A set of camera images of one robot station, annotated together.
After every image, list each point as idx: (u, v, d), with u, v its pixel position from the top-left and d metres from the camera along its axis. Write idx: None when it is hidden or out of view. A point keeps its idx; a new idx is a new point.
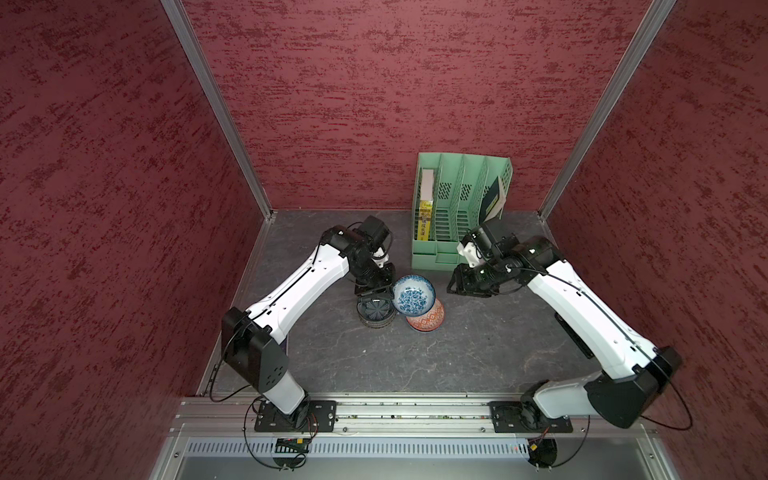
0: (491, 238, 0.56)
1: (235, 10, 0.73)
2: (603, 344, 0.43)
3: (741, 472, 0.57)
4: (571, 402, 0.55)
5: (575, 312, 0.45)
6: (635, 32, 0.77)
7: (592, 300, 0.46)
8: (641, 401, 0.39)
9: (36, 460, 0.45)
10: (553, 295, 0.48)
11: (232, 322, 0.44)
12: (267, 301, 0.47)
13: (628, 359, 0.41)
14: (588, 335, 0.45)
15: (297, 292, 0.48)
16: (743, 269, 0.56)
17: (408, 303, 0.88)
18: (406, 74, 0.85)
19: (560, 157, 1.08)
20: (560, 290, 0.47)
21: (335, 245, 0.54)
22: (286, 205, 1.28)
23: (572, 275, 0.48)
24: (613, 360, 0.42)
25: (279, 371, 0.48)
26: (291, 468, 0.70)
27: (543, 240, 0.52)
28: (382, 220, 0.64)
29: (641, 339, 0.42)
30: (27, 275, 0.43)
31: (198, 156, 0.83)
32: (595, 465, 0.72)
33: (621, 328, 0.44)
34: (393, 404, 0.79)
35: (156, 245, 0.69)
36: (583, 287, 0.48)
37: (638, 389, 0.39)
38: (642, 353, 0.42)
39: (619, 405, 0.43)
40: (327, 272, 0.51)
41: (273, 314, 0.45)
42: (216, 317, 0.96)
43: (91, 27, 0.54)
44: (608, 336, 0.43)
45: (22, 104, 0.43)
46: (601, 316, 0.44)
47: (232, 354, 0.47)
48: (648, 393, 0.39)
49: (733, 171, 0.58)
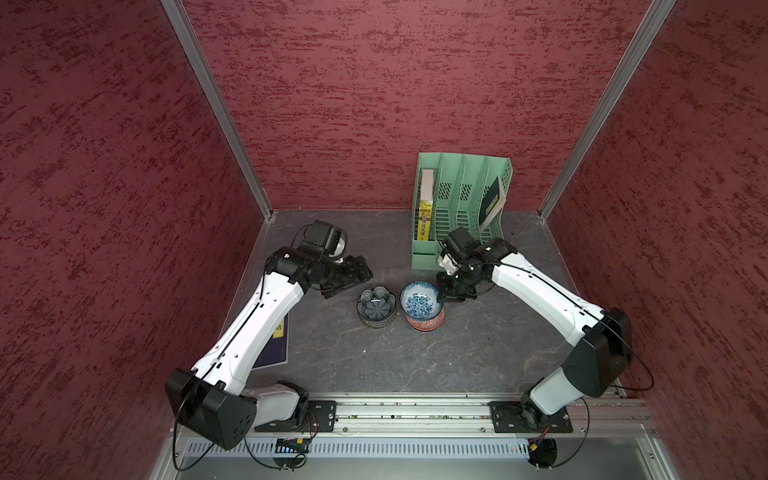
0: (458, 243, 0.66)
1: (235, 10, 0.73)
2: (557, 314, 0.48)
3: (741, 473, 0.57)
4: (561, 392, 0.57)
5: (531, 294, 0.52)
6: (634, 32, 0.77)
7: (543, 279, 0.52)
8: (597, 363, 0.43)
9: (36, 460, 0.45)
10: (512, 282, 0.54)
11: (179, 387, 0.39)
12: (215, 354, 0.42)
13: (578, 321, 0.46)
14: (547, 311, 0.50)
15: (247, 334, 0.44)
16: (742, 269, 0.56)
17: (414, 307, 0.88)
18: (406, 74, 0.85)
19: (560, 158, 1.08)
20: (515, 276, 0.54)
21: (283, 269, 0.50)
22: (286, 205, 1.28)
23: (524, 261, 0.56)
24: (567, 326, 0.47)
25: (246, 420, 0.45)
26: (291, 468, 0.70)
27: (498, 239, 0.60)
28: (328, 224, 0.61)
29: (589, 303, 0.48)
30: (28, 275, 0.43)
31: (197, 156, 0.83)
32: (594, 465, 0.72)
33: (571, 297, 0.49)
34: (392, 404, 0.79)
35: (156, 245, 0.69)
36: (534, 270, 0.54)
37: (590, 347, 0.42)
38: (589, 315, 0.46)
39: (584, 375, 0.46)
40: (277, 304, 0.47)
41: (223, 368, 0.41)
42: (216, 317, 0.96)
43: (91, 27, 0.54)
44: (560, 305, 0.48)
45: (22, 104, 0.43)
46: (551, 290, 0.50)
47: (187, 418, 0.42)
48: (602, 354, 0.43)
49: (733, 171, 0.58)
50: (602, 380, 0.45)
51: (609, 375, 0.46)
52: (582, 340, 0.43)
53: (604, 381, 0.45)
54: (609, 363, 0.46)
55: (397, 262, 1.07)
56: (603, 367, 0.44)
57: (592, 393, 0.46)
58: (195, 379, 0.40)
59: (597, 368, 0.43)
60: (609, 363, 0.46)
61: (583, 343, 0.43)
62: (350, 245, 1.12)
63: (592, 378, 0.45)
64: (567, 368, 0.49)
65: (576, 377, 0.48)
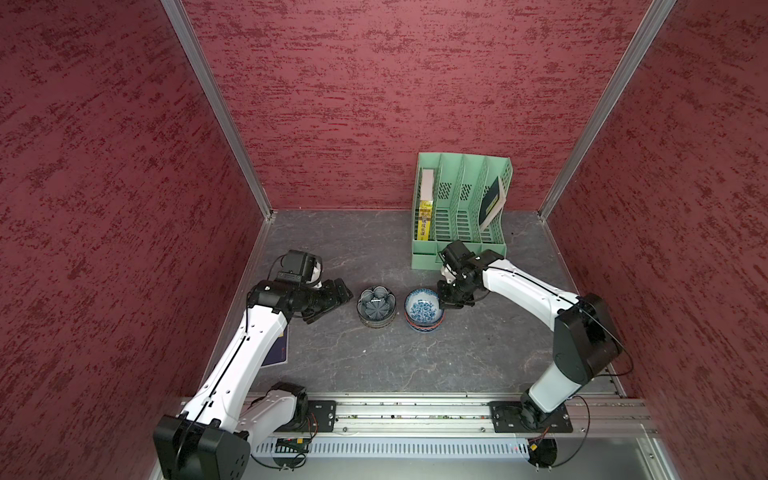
0: (454, 253, 0.73)
1: (235, 10, 0.73)
2: (539, 305, 0.52)
3: (741, 473, 0.57)
4: (558, 387, 0.57)
5: (514, 290, 0.57)
6: (634, 32, 0.77)
7: (525, 276, 0.57)
8: (574, 342, 0.46)
9: (36, 460, 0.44)
10: (497, 282, 0.60)
11: (169, 433, 0.38)
12: (206, 393, 0.41)
13: (554, 306, 0.50)
14: (531, 305, 0.54)
15: (237, 369, 0.44)
16: (742, 269, 0.56)
17: (419, 314, 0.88)
18: (406, 74, 0.85)
19: (560, 158, 1.08)
20: (500, 276, 0.59)
21: (265, 301, 0.52)
22: (286, 205, 1.28)
23: (507, 264, 0.62)
24: (547, 314, 0.51)
25: (241, 462, 0.44)
26: (291, 467, 0.70)
27: (487, 250, 0.67)
28: (302, 253, 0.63)
29: (566, 291, 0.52)
30: (27, 275, 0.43)
31: (197, 156, 0.83)
32: (594, 464, 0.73)
33: (549, 289, 0.53)
34: (392, 404, 0.79)
35: (156, 245, 0.69)
36: (516, 270, 0.60)
37: (566, 329, 0.46)
38: (565, 300, 0.50)
39: (571, 358, 0.47)
40: (264, 335, 0.48)
41: (215, 405, 0.40)
42: (216, 317, 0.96)
43: (91, 27, 0.54)
44: (539, 296, 0.52)
45: (22, 104, 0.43)
46: (530, 284, 0.55)
47: (178, 471, 0.40)
48: (576, 332, 0.46)
49: (733, 171, 0.58)
50: (587, 361, 0.47)
51: (596, 358, 0.47)
52: (559, 325, 0.47)
53: (590, 363, 0.47)
54: (587, 342, 0.47)
55: (397, 262, 1.07)
56: (582, 348, 0.46)
57: (583, 379, 0.47)
58: (187, 423, 0.39)
59: (576, 348, 0.46)
60: (589, 343, 0.49)
61: (560, 325, 0.46)
62: (351, 245, 1.12)
63: (577, 360, 0.46)
64: (557, 358, 0.50)
65: (567, 364, 0.49)
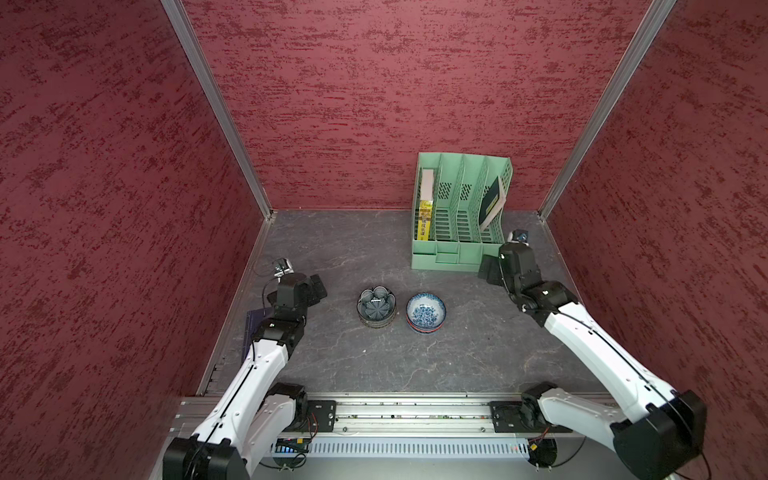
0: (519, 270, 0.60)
1: (235, 10, 0.73)
2: (617, 383, 0.44)
3: (741, 473, 0.57)
4: (582, 421, 0.54)
5: (588, 351, 0.48)
6: (635, 32, 0.77)
7: (604, 340, 0.48)
8: (659, 447, 0.39)
9: (36, 460, 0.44)
10: (567, 335, 0.51)
11: (179, 455, 0.39)
12: (215, 416, 0.44)
13: (642, 397, 0.41)
14: (603, 373, 0.46)
15: (246, 392, 0.48)
16: (742, 269, 0.56)
17: (420, 319, 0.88)
18: (406, 74, 0.85)
19: (560, 157, 1.08)
20: (572, 328, 0.50)
21: (270, 338, 0.57)
22: (286, 205, 1.28)
23: (584, 315, 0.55)
24: (627, 399, 0.42)
25: None
26: (291, 467, 0.70)
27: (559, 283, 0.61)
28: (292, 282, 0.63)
29: (656, 379, 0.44)
30: (27, 275, 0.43)
31: (197, 156, 0.83)
32: (595, 465, 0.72)
33: (636, 368, 0.44)
34: (392, 404, 0.79)
35: (156, 245, 0.69)
36: (595, 327, 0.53)
37: (654, 429, 0.38)
38: (657, 392, 0.42)
39: (641, 456, 0.41)
40: (270, 364, 0.53)
41: (226, 425, 0.43)
42: (215, 317, 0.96)
43: (91, 27, 0.54)
44: (621, 373, 0.44)
45: (22, 104, 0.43)
46: (612, 355, 0.46)
47: None
48: (665, 437, 0.39)
49: (733, 171, 0.58)
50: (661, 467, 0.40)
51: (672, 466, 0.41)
52: (644, 420, 0.39)
53: (664, 469, 0.41)
54: (671, 447, 0.41)
55: (397, 262, 1.07)
56: (665, 456, 0.40)
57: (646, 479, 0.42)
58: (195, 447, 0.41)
59: (657, 453, 0.39)
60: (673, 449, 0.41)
61: (646, 422, 0.39)
62: (351, 245, 1.12)
63: (650, 464, 0.40)
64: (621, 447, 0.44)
65: (629, 454, 0.43)
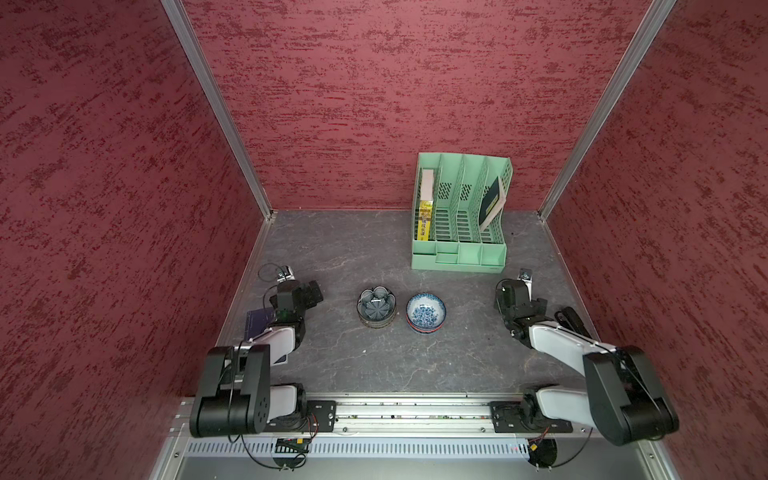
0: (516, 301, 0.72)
1: (235, 10, 0.73)
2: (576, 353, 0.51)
3: (741, 472, 0.57)
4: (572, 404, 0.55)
5: (556, 342, 0.57)
6: (635, 32, 0.77)
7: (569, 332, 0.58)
8: (603, 383, 0.44)
9: (36, 460, 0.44)
10: (543, 336, 0.61)
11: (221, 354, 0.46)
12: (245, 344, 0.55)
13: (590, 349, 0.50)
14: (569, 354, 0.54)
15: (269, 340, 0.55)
16: (743, 269, 0.56)
17: (420, 319, 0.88)
18: (406, 74, 0.85)
19: (560, 157, 1.08)
20: (547, 330, 0.61)
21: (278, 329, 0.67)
22: (286, 205, 1.28)
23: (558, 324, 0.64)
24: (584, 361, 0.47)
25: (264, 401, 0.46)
26: (291, 467, 0.70)
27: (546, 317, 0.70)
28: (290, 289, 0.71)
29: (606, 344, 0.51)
30: (27, 275, 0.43)
31: (198, 156, 0.83)
32: (594, 465, 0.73)
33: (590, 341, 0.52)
34: (393, 404, 0.79)
35: (156, 246, 0.69)
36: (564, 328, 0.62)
37: (592, 365, 0.45)
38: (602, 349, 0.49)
39: (605, 409, 0.44)
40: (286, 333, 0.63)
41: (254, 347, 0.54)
42: (216, 317, 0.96)
43: (91, 27, 0.54)
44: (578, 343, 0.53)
45: (21, 104, 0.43)
46: (572, 337, 0.55)
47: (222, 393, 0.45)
48: (606, 373, 0.45)
49: (733, 171, 0.58)
50: (620, 412, 0.43)
51: (634, 415, 0.43)
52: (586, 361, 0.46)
53: (626, 417, 0.42)
54: (620, 389, 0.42)
55: (397, 262, 1.07)
56: (614, 396, 0.44)
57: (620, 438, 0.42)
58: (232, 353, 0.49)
59: (608, 393, 0.44)
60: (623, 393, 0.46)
61: (590, 364, 0.46)
62: (351, 245, 1.12)
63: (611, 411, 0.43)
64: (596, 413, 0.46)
65: (603, 417, 0.45)
